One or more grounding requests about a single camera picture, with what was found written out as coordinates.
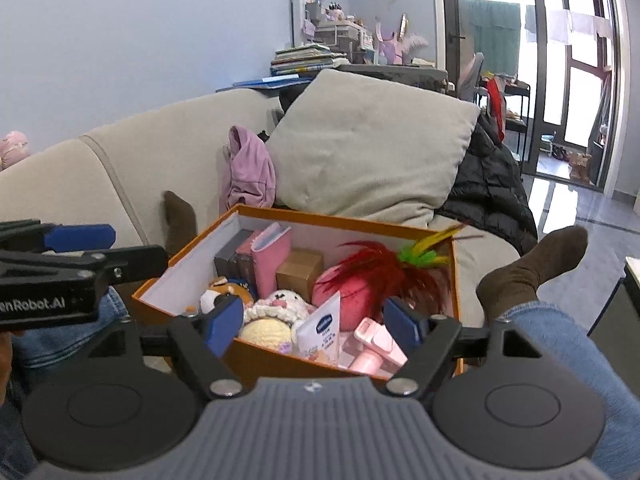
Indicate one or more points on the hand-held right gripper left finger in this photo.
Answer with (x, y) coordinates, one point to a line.
(222, 325)

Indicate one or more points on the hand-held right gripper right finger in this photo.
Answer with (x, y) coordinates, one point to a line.
(400, 325)

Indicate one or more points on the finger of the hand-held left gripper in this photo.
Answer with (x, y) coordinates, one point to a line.
(130, 262)
(80, 237)

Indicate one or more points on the pink handheld device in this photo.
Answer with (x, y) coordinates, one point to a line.
(375, 342)

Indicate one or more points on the brown white dog plush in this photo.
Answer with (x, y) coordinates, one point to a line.
(225, 290)

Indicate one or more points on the white crochet bunny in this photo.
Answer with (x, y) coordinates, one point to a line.
(270, 330)

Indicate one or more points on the orange cardboard box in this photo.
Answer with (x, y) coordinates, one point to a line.
(260, 357)

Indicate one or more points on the pink round plush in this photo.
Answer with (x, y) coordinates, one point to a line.
(350, 305)

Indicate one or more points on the red feather toy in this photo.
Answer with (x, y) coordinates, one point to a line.
(390, 265)

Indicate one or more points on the dark grey box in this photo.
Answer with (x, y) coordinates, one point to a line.
(227, 260)

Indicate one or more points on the pink book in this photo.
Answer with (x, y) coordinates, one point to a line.
(270, 265)

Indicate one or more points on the white cream tube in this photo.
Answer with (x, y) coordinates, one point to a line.
(322, 332)

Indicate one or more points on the small brown cardboard box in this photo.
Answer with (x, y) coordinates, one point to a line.
(300, 270)

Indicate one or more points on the person's left leg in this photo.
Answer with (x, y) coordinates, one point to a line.
(40, 355)

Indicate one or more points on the person's leg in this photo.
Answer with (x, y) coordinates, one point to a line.
(40, 355)
(575, 360)

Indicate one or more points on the person's left foot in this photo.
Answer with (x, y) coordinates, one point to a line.
(177, 220)

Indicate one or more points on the person's foot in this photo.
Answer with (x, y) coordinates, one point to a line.
(530, 270)
(177, 220)

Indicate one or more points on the beige sofa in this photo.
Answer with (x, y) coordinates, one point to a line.
(150, 150)

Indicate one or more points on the pink plush ball stick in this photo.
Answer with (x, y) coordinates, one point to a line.
(12, 147)

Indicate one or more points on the person's right foot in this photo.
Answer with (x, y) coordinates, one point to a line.
(530, 270)

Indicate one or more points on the pink garment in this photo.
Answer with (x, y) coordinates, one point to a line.
(250, 170)

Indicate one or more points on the black puffer jacket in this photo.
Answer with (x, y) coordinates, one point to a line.
(490, 185)

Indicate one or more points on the beige cushion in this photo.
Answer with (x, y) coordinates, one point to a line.
(370, 150)

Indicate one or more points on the person's right leg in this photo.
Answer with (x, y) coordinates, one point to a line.
(575, 360)

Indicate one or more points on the blue folder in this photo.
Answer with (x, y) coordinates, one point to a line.
(270, 81)

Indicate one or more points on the red cloth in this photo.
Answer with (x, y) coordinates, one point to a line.
(495, 105)

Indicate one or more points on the black metal rack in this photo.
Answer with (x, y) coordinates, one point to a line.
(517, 110)

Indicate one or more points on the dark desk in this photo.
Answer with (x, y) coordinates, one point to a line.
(395, 72)

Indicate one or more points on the grey office chair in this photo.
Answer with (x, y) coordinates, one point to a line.
(472, 77)

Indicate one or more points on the stack of books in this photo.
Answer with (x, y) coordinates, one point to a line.
(305, 60)

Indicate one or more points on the black framed glass door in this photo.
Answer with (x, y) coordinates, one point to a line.
(535, 85)

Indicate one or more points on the pink doll figure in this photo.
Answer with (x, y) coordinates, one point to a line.
(395, 45)

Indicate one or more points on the grey hanging coat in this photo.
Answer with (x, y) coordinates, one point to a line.
(602, 120)

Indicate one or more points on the white desk organizer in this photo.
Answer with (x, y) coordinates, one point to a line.
(340, 30)

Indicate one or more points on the teal hanging towel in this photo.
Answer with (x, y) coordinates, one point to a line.
(490, 35)

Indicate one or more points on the white hanging laundry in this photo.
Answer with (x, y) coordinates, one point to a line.
(570, 22)

